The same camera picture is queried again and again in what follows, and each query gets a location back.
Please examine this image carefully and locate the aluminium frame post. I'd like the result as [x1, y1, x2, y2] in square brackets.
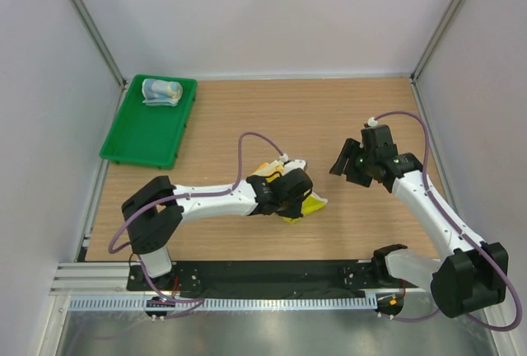
[410, 0, 466, 84]
[69, 0, 126, 91]

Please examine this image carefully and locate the green plastic tray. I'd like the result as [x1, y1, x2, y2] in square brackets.
[100, 74, 198, 169]

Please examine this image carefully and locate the left aluminium frame post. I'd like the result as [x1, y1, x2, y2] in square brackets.
[69, 0, 126, 91]

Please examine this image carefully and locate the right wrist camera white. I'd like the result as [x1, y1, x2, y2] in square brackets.
[365, 117, 378, 128]

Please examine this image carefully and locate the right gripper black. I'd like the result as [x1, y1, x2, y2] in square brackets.
[330, 138, 376, 188]

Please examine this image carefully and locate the right aluminium frame post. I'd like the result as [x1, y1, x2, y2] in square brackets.
[410, 0, 466, 84]

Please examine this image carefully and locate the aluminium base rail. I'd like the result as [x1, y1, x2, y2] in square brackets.
[50, 262, 388, 294]

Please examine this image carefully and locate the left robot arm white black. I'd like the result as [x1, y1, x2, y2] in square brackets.
[124, 167, 313, 290]

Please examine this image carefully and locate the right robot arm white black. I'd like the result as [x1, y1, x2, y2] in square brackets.
[329, 124, 508, 318]

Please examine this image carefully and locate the white slotted cable duct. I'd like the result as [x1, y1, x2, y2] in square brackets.
[68, 294, 377, 312]

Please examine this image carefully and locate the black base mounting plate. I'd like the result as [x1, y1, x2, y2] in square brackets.
[152, 260, 415, 300]

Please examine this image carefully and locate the yellow green patterned towel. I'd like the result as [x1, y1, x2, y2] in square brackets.
[246, 161, 328, 223]

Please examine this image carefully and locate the blue polka dot towel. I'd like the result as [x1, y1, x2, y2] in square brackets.
[142, 78, 183, 107]

